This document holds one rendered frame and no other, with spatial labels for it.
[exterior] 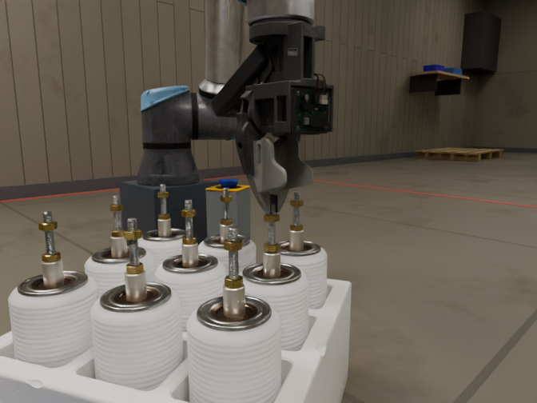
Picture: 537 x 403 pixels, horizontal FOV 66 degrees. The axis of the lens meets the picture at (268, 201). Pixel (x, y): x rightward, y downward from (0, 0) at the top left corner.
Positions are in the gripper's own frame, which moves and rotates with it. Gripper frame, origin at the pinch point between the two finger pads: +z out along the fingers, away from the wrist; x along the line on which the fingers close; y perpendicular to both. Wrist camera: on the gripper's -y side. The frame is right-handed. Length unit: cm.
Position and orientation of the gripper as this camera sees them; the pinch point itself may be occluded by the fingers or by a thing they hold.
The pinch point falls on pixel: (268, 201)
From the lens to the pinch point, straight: 51.3
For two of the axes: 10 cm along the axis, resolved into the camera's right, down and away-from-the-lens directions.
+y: 6.6, 1.3, -7.4
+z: 0.0, 9.8, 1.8
